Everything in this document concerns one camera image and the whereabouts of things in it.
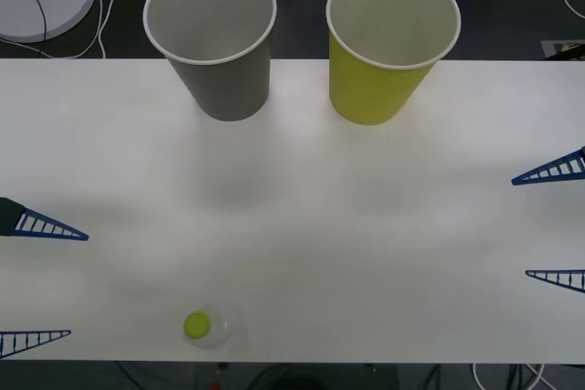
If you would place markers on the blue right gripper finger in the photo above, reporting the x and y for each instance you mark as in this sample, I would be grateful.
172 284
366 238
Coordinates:
518 180
532 273

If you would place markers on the grey plastic waste bin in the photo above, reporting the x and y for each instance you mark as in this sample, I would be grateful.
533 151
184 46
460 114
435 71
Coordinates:
228 88

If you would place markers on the clear bottle with green cap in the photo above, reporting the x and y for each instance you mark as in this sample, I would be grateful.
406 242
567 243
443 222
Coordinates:
196 325

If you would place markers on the small grey floor box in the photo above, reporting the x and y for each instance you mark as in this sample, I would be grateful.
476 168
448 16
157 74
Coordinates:
550 48

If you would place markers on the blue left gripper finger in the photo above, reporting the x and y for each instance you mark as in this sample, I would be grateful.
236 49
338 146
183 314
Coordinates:
60 333
9 217

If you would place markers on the yellow-green plastic waste bin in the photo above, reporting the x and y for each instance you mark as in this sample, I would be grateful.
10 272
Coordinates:
375 93

